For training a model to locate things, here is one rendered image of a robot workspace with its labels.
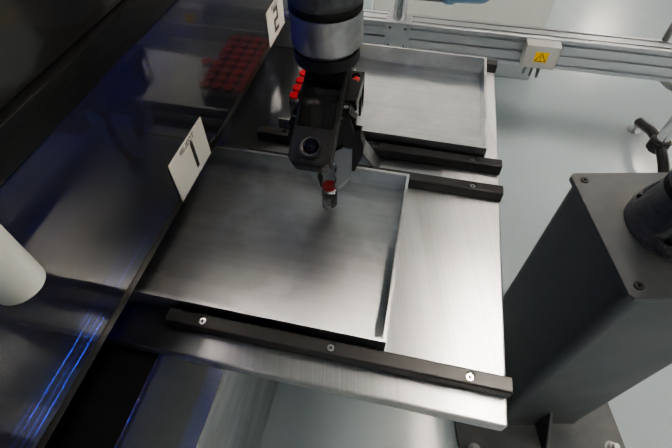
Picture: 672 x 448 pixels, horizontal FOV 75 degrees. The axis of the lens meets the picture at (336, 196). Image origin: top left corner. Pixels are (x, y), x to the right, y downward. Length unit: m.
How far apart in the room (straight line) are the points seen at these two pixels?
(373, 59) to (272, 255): 0.50
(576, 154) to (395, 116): 1.55
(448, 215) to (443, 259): 0.08
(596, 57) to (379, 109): 1.23
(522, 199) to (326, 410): 1.13
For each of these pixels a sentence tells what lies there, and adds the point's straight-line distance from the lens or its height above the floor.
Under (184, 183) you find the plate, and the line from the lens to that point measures 0.54.
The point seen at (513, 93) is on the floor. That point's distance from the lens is 2.51.
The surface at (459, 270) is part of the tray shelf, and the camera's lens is 0.61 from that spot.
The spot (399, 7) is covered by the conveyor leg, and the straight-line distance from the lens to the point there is 1.78.
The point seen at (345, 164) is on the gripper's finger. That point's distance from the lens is 0.56.
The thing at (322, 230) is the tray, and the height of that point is 0.88.
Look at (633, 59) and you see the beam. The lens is 1.96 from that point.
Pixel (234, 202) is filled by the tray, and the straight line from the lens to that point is 0.67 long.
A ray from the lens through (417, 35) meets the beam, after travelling 1.81.
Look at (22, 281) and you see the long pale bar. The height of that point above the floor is 1.20.
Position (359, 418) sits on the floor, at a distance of 1.43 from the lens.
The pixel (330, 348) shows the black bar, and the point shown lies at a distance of 0.53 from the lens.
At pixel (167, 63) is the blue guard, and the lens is 0.49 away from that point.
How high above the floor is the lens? 1.39
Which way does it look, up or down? 50 degrees down
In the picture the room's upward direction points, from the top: straight up
